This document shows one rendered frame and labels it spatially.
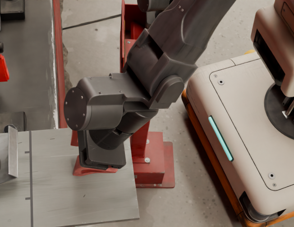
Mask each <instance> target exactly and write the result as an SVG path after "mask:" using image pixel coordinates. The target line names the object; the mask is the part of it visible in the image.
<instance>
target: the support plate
mask: <svg viewBox="0 0 294 227"><path fill-rule="evenodd" d="M71 137H72V129H71V128H60V129H48V130H37V131H32V195H33V227H76V226H85V225H94V224H102V223H111V222H123V221H132V220H139V218H140V217H139V209H138V200H137V193H136V186H135V178H134V171H133V162H132V155H131V148H130V140H129V138H128V139H127V140H125V141H124V150H125V157H126V165H125V166H123V167H122V168H121V169H118V171H117V172H116V173H92V174H88V175H84V176H74V175H73V170H74V166H75V163H76V160H77V156H78V155H79V148H78V146H71V145H70V143H71ZM25 151H29V131H25V132H18V178H16V179H13V180H10V181H7V182H4V183H1V184H0V227H31V207H30V200H25V198H27V197H30V158H29V153H26V154H25Z"/></svg>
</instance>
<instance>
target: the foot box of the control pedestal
mask: <svg viewBox="0 0 294 227"><path fill-rule="evenodd" d="M147 139H149V141H150V163H133V171H134V178H135V186H136V188H174V187H175V171H174V155H173V143H172V142H171V141H163V132H148V136H147Z"/></svg>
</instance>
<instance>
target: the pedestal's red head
mask: <svg viewBox="0 0 294 227"><path fill-rule="evenodd" d="M121 6H122V8H121V27H120V73H123V72H122V69H123V67H124V64H125V63H126V61H127V55H128V52H129V50H130V49H131V47H132V46H133V45H134V43H135V41H136V40H137V39H138V37H139V36H140V34H141V33H142V31H143V30H144V29H145V21H146V14H145V13H144V12H142V11H141V10H140V9H139V7H138V4H125V19H124V0H122V5H121ZM124 20H125V26H124ZM124 59H125V61H124Z"/></svg>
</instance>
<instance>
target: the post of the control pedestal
mask: <svg viewBox="0 0 294 227"><path fill-rule="evenodd" d="M149 125H150V121H148V122H147V123H146V124H145V125H143V126H142V127H141V128H140V129H138V130H137V131H136V132H135V133H134V134H133V135H132V136H130V148H131V155H132V157H144V154H145V148H146V143H147V136H148V130H149Z"/></svg>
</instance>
